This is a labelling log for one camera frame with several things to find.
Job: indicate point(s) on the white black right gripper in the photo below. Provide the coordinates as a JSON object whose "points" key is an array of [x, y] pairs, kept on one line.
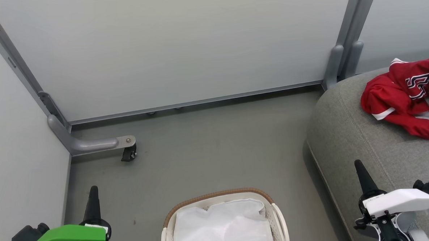
{"points": [[402, 201]]}

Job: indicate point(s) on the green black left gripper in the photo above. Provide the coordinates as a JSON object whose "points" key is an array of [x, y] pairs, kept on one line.
{"points": [[67, 237]]}

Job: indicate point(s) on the red jersey with white trim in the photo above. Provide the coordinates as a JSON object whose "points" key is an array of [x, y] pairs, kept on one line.
{"points": [[398, 94]]}

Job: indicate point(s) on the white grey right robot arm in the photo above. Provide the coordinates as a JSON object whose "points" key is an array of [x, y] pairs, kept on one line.
{"points": [[407, 222]]}

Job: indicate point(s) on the white laundry basket brown rim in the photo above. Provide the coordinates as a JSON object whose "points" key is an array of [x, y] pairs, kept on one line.
{"points": [[280, 226]]}

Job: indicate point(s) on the white clothing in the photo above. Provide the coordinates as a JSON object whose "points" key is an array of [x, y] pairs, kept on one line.
{"points": [[222, 225]]}

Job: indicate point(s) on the grey fabric sofa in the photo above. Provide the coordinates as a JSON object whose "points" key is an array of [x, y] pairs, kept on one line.
{"points": [[345, 136]]}

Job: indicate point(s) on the black caster wheel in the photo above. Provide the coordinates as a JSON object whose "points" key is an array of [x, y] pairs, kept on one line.
{"points": [[129, 153]]}

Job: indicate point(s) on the grey partition foot bracket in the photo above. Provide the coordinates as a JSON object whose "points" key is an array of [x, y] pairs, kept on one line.
{"points": [[88, 144]]}

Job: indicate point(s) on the grey partition bottom rail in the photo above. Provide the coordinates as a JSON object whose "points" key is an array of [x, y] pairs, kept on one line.
{"points": [[199, 101]]}

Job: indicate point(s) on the grey double partition post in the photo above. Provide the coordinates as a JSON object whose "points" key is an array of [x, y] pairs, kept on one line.
{"points": [[355, 20]]}

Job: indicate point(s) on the grey slanted partition post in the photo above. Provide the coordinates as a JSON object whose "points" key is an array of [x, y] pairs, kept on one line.
{"points": [[12, 60]]}

